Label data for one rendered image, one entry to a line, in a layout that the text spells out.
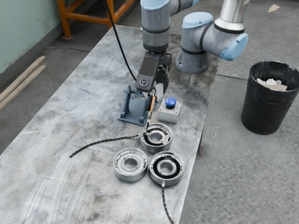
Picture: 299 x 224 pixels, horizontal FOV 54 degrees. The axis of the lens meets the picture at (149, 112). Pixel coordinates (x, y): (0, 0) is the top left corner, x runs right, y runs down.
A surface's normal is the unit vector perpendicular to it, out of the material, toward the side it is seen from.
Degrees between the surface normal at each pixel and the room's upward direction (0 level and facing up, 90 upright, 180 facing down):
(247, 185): 0
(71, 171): 0
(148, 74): 32
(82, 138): 0
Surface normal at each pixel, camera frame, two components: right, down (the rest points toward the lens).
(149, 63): -0.14, -0.27
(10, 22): 0.95, 0.21
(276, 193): 0.00, -0.73
